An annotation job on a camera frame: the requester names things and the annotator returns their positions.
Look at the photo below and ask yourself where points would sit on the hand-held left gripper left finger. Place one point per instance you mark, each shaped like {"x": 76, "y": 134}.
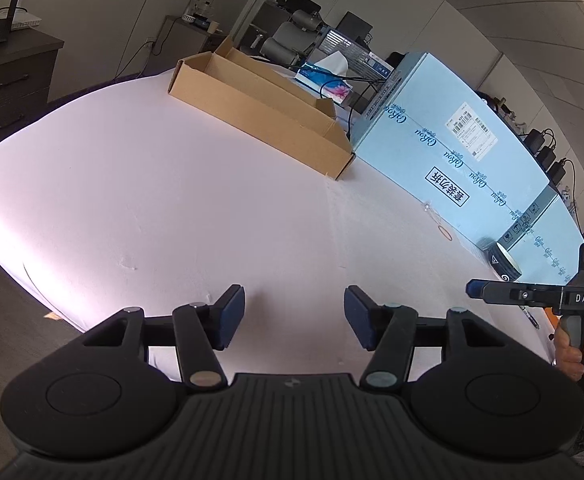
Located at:
{"x": 231, "y": 315}

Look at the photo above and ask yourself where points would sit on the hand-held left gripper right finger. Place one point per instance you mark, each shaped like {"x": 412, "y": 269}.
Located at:
{"x": 359, "y": 317}

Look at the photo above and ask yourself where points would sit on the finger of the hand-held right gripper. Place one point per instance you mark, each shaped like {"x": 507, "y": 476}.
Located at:
{"x": 502, "y": 294}

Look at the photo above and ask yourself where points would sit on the brown cardboard box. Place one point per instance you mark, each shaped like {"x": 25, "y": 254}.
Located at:
{"x": 272, "y": 110}

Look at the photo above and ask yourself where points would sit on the person's right hand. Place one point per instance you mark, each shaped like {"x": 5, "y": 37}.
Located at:
{"x": 569, "y": 360}

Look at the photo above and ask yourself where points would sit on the dark blue patterned bowl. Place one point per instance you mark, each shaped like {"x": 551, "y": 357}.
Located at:
{"x": 502, "y": 265}

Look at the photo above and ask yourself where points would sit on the black pen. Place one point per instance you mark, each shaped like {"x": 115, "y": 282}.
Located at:
{"x": 529, "y": 317}

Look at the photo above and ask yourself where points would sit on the plain light blue carton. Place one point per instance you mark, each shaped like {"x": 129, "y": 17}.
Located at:
{"x": 552, "y": 240}

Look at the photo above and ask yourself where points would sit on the tan rubber band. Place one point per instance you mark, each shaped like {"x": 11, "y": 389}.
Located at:
{"x": 440, "y": 232}

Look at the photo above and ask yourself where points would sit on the black power adapter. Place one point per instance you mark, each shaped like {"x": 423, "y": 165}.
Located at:
{"x": 562, "y": 172}
{"x": 537, "y": 141}
{"x": 551, "y": 157}

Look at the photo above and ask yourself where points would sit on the labelled light blue carton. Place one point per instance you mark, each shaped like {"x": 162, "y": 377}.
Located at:
{"x": 422, "y": 110}

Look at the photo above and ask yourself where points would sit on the blue tissue box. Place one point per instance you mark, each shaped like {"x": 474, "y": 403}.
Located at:
{"x": 322, "y": 82}

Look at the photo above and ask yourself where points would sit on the lit computer screen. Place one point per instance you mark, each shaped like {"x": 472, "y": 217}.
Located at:
{"x": 357, "y": 55}

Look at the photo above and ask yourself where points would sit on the brown side table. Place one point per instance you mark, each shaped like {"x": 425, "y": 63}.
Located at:
{"x": 191, "y": 40}

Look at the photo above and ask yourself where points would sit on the grey office chair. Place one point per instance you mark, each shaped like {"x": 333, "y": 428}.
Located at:
{"x": 292, "y": 40}

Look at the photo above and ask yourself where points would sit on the black monitor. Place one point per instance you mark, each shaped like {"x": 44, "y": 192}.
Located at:
{"x": 297, "y": 2}
{"x": 357, "y": 25}

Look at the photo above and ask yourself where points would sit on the small kettle set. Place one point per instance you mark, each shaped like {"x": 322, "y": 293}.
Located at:
{"x": 201, "y": 15}

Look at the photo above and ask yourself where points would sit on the dark wood cabinet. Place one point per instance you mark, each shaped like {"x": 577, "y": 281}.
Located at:
{"x": 11, "y": 85}

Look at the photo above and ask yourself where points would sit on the white modem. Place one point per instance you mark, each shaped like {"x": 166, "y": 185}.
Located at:
{"x": 26, "y": 21}

